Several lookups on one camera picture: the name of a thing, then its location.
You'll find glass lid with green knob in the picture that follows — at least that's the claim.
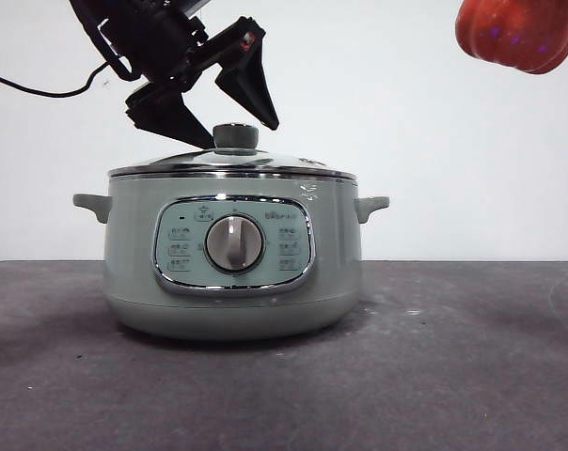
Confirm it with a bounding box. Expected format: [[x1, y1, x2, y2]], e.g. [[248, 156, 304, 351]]
[[108, 122, 358, 182]]

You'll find orange-red pumpkin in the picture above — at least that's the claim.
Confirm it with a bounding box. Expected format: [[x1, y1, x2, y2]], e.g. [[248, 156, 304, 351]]
[[454, 0, 568, 75]]

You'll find sage green electric cooking pot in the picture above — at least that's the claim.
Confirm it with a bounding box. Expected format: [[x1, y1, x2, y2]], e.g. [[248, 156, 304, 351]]
[[71, 169, 391, 342]]

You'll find thin black cable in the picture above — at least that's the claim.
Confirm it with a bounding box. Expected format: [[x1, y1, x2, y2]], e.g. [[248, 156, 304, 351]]
[[0, 58, 111, 99]]

